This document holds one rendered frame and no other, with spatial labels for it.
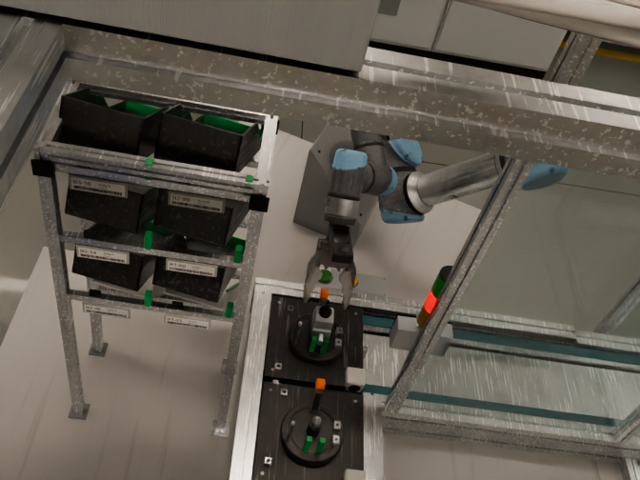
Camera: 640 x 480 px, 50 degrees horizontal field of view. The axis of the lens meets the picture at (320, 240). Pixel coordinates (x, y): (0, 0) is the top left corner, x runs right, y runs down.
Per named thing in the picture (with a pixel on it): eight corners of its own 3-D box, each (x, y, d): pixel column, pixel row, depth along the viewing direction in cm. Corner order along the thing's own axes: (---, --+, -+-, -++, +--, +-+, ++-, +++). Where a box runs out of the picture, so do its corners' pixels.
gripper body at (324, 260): (344, 267, 164) (352, 217, 163) (349, 273, 156) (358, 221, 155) (312, 262, 164) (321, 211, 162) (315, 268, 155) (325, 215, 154)
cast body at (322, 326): (311, 315, 168) (316, 298, 163) (330, 318, 169) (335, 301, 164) (310, 344, 163) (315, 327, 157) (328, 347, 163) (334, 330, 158)
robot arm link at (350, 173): (377, 154, 157) (354, 150, 150) (369, 202, 158) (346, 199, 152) (350, 150, 162) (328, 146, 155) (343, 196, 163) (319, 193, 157)
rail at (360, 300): (250, 299, 189) (255, 274, 181) (557, 345, 198) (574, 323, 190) (249, 315, 185) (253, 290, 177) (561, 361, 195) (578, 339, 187)
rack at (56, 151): (92, 341, 171) (66, 69, 113) (238, 361, 175) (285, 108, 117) (68, 417, 157) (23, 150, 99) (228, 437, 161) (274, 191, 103)
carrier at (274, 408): (261, 386, 161) (269, 356, 152) (361, 399, 164) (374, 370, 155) (250, 486, 145) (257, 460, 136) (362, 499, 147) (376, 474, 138)
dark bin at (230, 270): (193, 234, 157) (199, 205, 155) (248, 250, 157) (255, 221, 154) (151, 284, 131) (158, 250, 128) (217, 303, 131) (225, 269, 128)
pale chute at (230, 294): (190, 282, 173) (194, 265, 173) (240, 297, 173) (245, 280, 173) (162, 292, 145) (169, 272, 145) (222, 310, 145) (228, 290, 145)
